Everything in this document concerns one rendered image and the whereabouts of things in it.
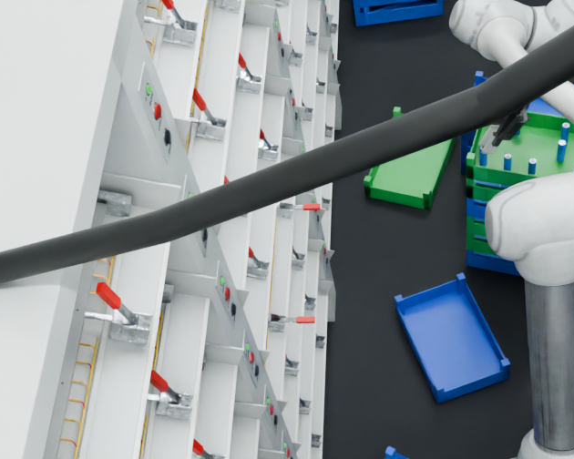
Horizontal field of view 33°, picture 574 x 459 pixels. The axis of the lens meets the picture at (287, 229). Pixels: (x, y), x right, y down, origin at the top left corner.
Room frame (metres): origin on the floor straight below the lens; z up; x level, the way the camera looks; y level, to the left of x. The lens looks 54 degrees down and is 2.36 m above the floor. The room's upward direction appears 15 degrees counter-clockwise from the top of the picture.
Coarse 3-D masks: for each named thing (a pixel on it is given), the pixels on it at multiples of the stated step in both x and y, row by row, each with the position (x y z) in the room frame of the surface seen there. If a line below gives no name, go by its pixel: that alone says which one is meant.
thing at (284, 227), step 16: (288, 144) 1.38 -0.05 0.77; (288, 224) 1.20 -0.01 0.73; (288, 240) 1.16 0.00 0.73; (288, 256) 1.12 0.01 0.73; (272, 272) 1.09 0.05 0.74; (288, 272) 1.09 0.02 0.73; (272, 288) 1.05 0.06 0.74; (288, 288) 1.05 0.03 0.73; (272, 304) 1.02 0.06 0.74; (288, 304) 1.02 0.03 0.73; (272, 336) 0.95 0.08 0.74; (272, 352) 0.91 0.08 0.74; (272, 368) 0.88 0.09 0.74; (272, 384) 0.85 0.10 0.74
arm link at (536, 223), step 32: (512, 192) 0.96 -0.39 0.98; (544, 192) 0.93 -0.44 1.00; (512, 224) 0.90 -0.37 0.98; (544, 224) 0.88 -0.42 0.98; (512, 256) 0.88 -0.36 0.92; (544, 256) 0.86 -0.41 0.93; (544, 288) 0.84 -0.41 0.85; (544, 320) 0.81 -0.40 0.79; (544, 352) 0.78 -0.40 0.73; (544, 384) 0.75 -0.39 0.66; (544, 416) 0.72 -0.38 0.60; (544, 448) 0.68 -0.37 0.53
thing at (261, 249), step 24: (264, 96) 1.38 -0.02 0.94; (264, 120) 1.31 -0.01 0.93; (264, 144) 1.24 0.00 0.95; (264, 216) 1.09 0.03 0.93; (264, 240) 1.04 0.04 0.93; (264, 264) 0.98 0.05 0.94; (264, 288) 0.94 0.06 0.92; (264, 312) 0.89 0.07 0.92; (264, 336) 0.85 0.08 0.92; (264, 360) 0.79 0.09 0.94
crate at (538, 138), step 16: (528, 112) 1.56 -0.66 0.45; (480, 128) 1.57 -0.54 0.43; (528, 128) 1.55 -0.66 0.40; (544, 128) 1.53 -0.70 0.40; (560, 128) 1.51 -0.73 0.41; (512, 144) 1.51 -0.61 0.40; (528, 144) 1.50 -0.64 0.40; (544, 144) 1.49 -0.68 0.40; (496, 160) 1.47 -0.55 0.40; (512, 160) 1.46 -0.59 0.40; (528, 160) 1.45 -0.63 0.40; (544, 160) 1.44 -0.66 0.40; (480, 176) 1.43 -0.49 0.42; (496, 176) 1.41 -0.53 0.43; (512, 176) 1.39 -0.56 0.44; (528, 176) 1.37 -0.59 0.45; (544, 176) 1.39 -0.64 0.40
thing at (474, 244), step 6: (468, 234) 1.44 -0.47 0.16; (468, 240) 1.44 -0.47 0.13; (474, 240) 1.44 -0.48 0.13; (480, 240) 1.43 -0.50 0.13; (486, 240) 1.46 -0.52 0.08; (468, 246) 1.44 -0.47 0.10; (474, 246) 1.44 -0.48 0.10; (480, 246) 1.43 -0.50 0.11; (486, 246) 1.42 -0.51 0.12; (486, 252) 1.42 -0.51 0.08; (492, 252) 1.41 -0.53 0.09
